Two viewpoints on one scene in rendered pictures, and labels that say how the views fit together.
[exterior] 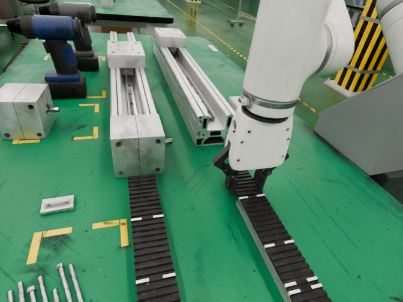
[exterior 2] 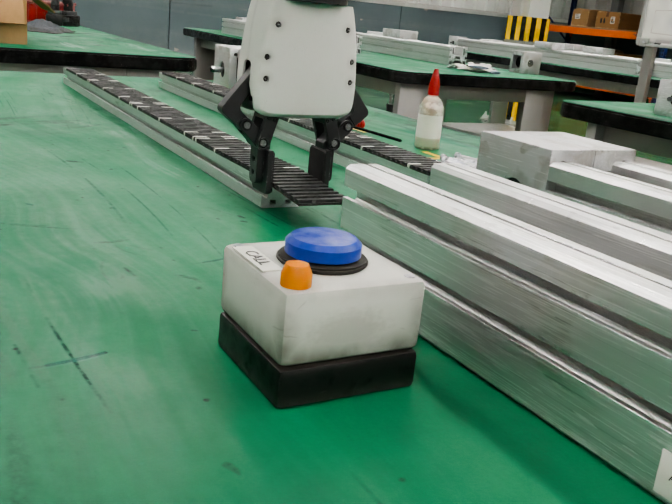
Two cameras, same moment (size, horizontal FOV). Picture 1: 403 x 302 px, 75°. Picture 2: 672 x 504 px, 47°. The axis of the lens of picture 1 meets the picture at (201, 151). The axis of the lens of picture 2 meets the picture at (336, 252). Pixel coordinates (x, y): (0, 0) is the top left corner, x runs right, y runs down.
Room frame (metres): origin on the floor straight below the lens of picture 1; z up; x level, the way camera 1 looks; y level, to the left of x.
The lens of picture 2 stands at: (1.09, -0.18, 0.96)
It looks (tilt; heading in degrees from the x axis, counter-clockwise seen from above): 17 degrees down; 169
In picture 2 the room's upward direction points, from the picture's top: 6 degrees clockwise
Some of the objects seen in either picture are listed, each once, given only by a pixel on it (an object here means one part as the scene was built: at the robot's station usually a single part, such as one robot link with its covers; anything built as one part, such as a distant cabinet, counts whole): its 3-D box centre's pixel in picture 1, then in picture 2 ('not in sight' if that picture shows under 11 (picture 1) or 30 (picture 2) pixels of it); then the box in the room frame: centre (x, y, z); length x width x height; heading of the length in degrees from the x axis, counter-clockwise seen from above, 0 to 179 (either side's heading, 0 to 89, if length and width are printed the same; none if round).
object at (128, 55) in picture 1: (126, 57); not in sight; (0.86, 0.29, 0.87); 0.16 x 0.11 x 0.07; 20
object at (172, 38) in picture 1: (169, 41); not in sight; (1.16, 0.19, 0.87); 0.16 x 0.11 x 0.07; 20
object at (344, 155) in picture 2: not in sight; (261, 116); (-0.15, -0.08, 0.79); 0.96 x 0.04 x 0.03; 20
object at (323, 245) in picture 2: not in sight; (322, 253); (0.71, -0.11, 0.84); 0.04 x 0.04 x 0.02
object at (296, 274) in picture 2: not in sight; (296, 272); (0.75, -0.13, 0.85); 0.01 x 0.01 x 0.01
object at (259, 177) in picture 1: (266, 173); (251, 154); (0.39, -0.13, 0.83); 0.03 x 0.03 x 0.07; 20
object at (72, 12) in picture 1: (68, 37); not in sight; (0.95, 0.52, 0.89); 0.20 x 0.08 x 0.22; 112
